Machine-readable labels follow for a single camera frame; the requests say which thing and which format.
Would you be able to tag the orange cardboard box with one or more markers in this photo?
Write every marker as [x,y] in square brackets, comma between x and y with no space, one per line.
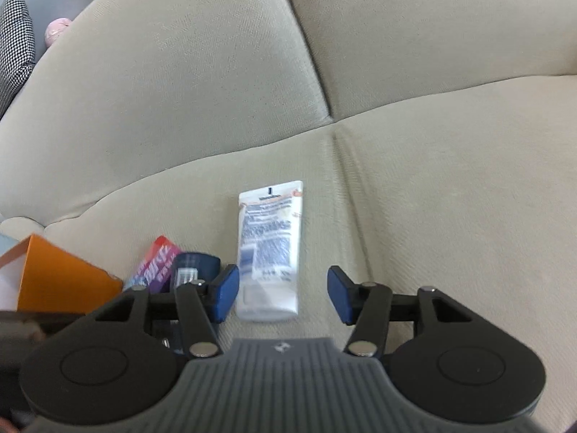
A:
[58,279]

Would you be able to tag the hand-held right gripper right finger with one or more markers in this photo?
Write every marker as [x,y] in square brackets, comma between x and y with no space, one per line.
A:
[339,293]

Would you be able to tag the red purple carton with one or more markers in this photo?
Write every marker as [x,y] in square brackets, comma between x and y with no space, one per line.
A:
[155,261]

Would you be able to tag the beige sofa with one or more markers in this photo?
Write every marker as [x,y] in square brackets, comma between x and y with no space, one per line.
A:
[405,180]

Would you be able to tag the white squeeze tube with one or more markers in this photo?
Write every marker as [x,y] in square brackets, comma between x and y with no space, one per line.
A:
[270,252]

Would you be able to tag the pink ball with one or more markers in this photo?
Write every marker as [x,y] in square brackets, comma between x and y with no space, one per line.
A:
[56,30]

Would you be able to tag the houndstooth grey pillow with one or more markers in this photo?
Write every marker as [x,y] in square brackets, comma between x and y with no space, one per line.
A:
[13,49]

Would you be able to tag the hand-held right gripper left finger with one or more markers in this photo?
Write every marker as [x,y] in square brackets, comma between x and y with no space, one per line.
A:
[227,291]

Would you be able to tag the light blue cushion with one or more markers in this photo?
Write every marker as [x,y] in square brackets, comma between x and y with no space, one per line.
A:
[5,242]

